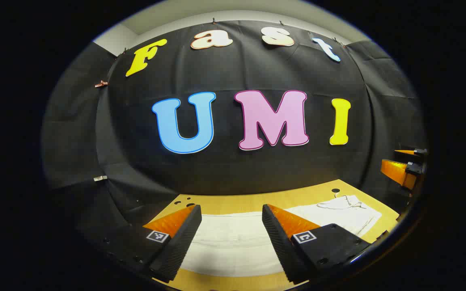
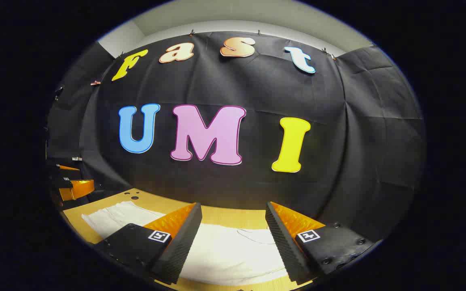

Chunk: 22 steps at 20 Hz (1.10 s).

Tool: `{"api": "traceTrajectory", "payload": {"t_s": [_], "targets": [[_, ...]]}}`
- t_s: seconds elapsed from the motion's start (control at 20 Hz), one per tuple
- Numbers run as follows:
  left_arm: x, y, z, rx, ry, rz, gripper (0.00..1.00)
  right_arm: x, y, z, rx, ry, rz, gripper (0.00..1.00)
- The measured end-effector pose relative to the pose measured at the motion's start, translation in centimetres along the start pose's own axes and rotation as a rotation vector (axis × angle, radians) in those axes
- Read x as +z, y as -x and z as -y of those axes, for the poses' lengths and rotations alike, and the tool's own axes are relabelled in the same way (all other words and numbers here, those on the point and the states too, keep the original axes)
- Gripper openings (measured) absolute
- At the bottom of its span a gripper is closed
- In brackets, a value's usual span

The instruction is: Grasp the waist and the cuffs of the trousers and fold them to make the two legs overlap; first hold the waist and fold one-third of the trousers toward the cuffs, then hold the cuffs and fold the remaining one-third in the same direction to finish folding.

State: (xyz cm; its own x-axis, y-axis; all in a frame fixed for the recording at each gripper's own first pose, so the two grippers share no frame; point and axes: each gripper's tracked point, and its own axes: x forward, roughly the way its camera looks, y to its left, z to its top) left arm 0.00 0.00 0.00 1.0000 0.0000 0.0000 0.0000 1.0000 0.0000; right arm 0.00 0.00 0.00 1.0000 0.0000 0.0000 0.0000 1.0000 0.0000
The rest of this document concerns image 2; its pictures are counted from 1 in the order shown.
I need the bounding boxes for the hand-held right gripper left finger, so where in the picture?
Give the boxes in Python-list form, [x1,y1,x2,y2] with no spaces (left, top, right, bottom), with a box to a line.
[94,202,203,285]

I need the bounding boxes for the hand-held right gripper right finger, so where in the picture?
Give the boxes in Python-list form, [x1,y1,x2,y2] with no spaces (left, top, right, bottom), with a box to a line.
[265,201,375,285]

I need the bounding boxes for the white jeans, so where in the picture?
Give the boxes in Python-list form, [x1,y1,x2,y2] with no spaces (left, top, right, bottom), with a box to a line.
[81,201,298,286]

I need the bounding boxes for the black backdrop cloth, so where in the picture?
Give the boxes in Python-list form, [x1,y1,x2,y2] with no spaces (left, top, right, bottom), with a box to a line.
[46,32,426,243]

